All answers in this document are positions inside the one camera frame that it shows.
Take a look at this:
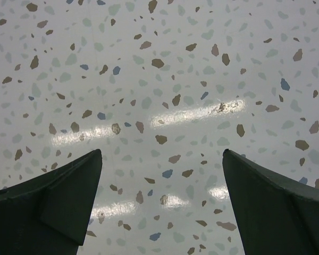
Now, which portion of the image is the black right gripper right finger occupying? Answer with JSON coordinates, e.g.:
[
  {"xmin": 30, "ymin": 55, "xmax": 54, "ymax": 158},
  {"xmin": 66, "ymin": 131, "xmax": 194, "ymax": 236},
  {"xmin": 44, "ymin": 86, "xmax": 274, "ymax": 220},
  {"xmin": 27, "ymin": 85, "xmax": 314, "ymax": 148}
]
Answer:
[{"xmin": 222, "ymin": 149, "xmax": 319, "ymax": 254}]

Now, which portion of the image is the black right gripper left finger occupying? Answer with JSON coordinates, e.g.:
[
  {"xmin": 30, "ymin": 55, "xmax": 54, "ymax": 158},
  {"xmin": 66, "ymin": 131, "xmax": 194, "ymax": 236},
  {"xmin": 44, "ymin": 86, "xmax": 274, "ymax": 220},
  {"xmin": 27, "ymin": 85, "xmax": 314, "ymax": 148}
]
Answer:
[{"xmin": 0, "ymin": 149, "xmax": 102, "ymax": 254}]

